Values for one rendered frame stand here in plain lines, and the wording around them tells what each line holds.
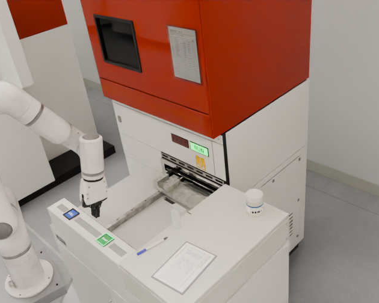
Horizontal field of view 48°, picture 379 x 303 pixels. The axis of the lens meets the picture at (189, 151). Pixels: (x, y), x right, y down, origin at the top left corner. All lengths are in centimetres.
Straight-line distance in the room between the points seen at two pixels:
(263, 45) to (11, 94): 106
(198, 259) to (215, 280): 12
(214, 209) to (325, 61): 171
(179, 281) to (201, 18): 94
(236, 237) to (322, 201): 177
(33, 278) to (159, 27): 111
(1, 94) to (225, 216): 97
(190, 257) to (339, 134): 203
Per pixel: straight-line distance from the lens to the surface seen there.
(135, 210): 210
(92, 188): 162
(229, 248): 166
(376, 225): 326
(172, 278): 159
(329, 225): 320
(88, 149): 154
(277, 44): 201
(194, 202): 202
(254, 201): 173
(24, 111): 143
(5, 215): 158
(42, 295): 184
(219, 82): 173
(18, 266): 178
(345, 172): 354
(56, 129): 147
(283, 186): 244
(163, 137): 217
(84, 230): 189
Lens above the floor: 215
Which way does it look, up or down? 32 degrees down
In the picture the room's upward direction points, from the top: 8 degrees counter-clockwise
